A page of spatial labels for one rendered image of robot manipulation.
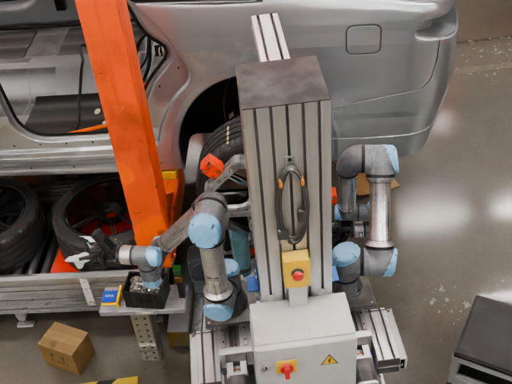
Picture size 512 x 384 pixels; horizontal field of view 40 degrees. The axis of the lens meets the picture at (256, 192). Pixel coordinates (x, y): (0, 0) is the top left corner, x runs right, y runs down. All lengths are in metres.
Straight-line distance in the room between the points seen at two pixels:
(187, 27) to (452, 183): 2.30
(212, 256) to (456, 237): 2.26
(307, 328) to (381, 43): 1.59
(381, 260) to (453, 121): 2.75
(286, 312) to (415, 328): 1.66
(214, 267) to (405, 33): 1.51
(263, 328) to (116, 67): 1.23
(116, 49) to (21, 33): 2.70
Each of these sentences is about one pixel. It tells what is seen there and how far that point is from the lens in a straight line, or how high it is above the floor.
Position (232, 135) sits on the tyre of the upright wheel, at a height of 1.15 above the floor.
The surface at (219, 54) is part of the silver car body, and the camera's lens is 3.45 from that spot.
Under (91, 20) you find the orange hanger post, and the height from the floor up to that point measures 1.90.
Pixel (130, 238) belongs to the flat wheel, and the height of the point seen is 0.50.
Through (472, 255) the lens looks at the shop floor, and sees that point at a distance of 4.42.
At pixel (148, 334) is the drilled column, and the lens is 3.76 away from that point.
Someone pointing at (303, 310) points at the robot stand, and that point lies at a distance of 2.44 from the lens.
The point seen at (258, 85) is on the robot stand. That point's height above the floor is 2.03.
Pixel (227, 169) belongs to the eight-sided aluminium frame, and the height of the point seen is 1.08.
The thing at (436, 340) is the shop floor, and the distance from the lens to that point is 3.96.
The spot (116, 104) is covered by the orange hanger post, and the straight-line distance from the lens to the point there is 3.03.
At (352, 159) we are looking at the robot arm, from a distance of 2.83.
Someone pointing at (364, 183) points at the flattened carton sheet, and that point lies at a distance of 4.84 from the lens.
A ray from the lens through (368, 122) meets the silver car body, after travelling 3.69.
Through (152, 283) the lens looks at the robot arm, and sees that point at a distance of 2.78.
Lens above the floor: 3.09
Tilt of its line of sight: 40 degrees down
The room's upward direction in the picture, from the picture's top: 6 degrees counter-clockwise
